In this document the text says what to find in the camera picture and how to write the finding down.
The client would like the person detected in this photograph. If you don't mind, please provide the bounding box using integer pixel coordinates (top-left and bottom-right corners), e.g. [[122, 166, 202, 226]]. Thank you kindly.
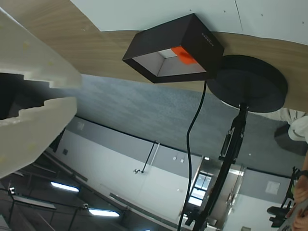
[[274, 107, 308, 154]]

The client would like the white paper sheet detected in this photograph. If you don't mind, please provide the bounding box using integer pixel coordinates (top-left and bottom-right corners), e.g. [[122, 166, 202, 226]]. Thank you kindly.
[[69, 0, 244, 33], [234, 0, 308, 46]]

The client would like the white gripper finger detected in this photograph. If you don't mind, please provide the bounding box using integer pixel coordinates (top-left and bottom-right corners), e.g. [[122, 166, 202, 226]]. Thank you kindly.
[[0, 7, 82, 89], [0, 97, 78, 179]]

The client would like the bright window with frame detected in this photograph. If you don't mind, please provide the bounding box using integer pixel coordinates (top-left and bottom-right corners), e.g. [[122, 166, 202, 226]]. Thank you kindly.
[[187, 171, 213, 208]]

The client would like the person's hand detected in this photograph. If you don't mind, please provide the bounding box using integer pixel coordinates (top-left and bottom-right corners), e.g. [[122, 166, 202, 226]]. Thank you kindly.
[[292, 179, 308, 231]]

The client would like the black desk lamp stand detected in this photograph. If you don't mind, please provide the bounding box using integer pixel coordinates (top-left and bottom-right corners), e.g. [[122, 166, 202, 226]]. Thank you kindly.
[[179, 54, 289, 231]]

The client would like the dark brown open box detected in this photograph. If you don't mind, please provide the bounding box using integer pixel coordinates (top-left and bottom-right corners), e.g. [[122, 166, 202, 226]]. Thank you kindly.
[[122, 13, 225, 84]]

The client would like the orange cube with knob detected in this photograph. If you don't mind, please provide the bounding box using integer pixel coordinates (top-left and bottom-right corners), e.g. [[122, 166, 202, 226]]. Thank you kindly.
[[171, 46, 197, 66]]

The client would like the ceiling light strip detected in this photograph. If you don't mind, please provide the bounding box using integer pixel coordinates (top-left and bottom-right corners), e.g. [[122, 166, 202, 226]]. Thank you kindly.
[[88, 208, 121, 218], [50, 181, 80, 193]]

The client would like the black lamp cable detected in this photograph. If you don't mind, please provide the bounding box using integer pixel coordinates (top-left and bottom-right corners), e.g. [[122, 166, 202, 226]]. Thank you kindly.
[[177, 80, 208, 231]]

